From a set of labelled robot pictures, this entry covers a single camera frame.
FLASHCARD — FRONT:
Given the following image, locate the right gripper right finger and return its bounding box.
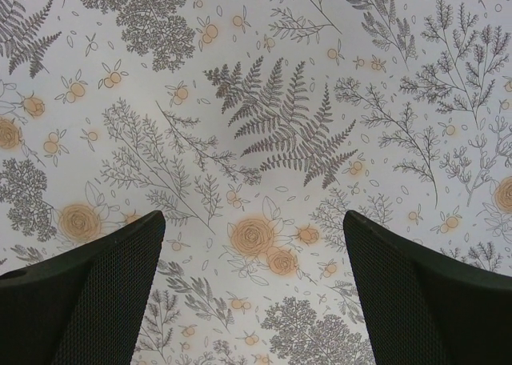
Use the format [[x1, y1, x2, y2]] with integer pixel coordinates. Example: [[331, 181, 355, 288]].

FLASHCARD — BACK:
[[343, 211, 511, 364]]

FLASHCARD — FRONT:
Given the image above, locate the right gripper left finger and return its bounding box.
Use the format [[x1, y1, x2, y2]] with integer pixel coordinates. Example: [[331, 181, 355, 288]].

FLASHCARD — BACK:
[[1, 211, 166, 364]]

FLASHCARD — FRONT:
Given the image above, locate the floral patterned table mat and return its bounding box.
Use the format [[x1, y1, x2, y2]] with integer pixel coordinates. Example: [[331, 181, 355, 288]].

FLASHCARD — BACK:
[[1, 0, 511, 364]]

